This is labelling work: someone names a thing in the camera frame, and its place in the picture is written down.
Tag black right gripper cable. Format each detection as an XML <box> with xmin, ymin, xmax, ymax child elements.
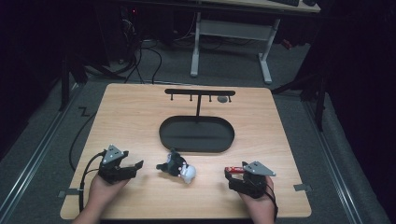
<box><xmin>264</xmin><ymin>175</ymin><xmax>279</xmax><ymax>220</ymax></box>

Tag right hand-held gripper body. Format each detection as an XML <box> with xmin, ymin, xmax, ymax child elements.
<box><xmin>232</xmin><ymin>161</ymin><xmax>276</xmax><ymax>200</ymax></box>

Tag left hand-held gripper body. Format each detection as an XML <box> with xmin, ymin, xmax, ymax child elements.
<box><xmin>97</xmin><ymin>144</ymin><xmax>132</xmax><ymax>185</ymax></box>

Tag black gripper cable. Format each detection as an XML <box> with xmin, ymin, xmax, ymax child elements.
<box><xmin>78</xmin><ymin>150</ymin><xmax>106</xmax><ymax>214</ymax></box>
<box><xmin>264</xmin><ymin>175</ymin><xmax>279</xmax><ymax>220</ymax></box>

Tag white-framed wooden desk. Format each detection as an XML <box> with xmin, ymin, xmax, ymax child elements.
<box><xmin>190</xmin><ymin>0</ymin><xmax>321</xmax><ymax>86</ymax></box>

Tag metal floor rail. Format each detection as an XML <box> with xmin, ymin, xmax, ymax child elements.
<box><xmin>303</xmin><ymin>101</ymin><xmax>363</xmax><ymax>224</ymax></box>
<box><xmin>0</xmin><ymin>83</ymin><xmax>82</xmax><ymax>218</ymax></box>

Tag grey tape strip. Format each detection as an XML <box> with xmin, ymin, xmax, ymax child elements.
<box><xmin>293</xmin><ymin>183</ymin><xmax>313</xmax><ymax>192</ymax></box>
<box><xmin>57</xmin><ymin>188</ymin><xmax>81</xmax><ymax>199</ymax></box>

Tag black floor cable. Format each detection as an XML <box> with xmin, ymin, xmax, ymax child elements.
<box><xmin>68</xmin><ymin>111</ymin><xmax>97</xmax><ymax>172</ymax></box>

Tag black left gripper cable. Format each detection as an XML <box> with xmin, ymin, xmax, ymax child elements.
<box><xmin>78</xmin><ymin>150</ymin><xmax>106</xmax><ymax>214</ymax></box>

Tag black hook stand with tray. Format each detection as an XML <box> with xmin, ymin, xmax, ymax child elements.
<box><xmin>158</xmin><ymin>88</ymin><xmax>236</xmax><ymax>154</ymax></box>

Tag person's left hand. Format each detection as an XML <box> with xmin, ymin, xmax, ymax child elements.
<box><xmin>88</xmin><ymin>174</ymin><xmax>130</xmax><ymax>213</ymax></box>

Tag black stand legs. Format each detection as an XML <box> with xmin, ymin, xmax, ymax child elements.
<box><xmin>270</xmin><ymin>73</ymin><xmax>330</xmax><ymax>133</ymax></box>
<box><xmin>58</xmin><ymin>54</ymin><xmax>125</xmax><ymax>112</ymax></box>

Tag black keyboard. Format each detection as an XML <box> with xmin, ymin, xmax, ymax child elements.
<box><xmin>269</xmin><ymin>0</ymin><xmax>302</xmax><ymax>7</ymax></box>

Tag person's right hand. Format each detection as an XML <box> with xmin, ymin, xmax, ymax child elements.
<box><xmin>237</xmin><ymin>175</ymin><xmax>276</xmax><ymax>219</ymax></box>

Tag black zigzag floor tape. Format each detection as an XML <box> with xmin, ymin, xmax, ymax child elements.
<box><xmin>78</xmin><ymin>106</ymin><xmax>92</xmax><ymax>119</ymax></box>

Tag dark computer tower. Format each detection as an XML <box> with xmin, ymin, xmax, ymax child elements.
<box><xmin>120</xmin><ymin>5</ymin><xmax>142</xmax><ymax>64</ymax></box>

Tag bundle of black floor cables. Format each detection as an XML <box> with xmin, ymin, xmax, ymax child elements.
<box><xmin>108</xmin><ymin>38</ymin><xmax>163</xmax><ymax>86</ymax></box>

